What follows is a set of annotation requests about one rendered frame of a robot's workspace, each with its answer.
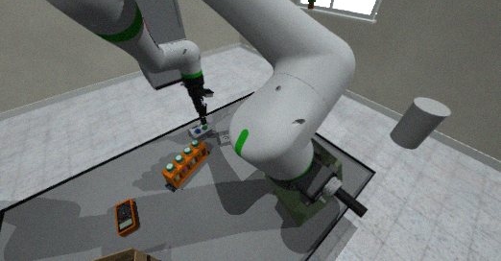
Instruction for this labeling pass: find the white button panel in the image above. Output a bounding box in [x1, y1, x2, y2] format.
[188, 120, 214, 142]

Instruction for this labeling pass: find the orange handheld multimeter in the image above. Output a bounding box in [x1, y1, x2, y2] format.
[115, 199, 138, 237]

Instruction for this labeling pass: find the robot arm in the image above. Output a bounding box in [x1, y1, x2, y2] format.
[47, 0, 368, 218]

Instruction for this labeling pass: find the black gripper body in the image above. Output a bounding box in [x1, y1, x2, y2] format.
[187, 86, 204, 105]

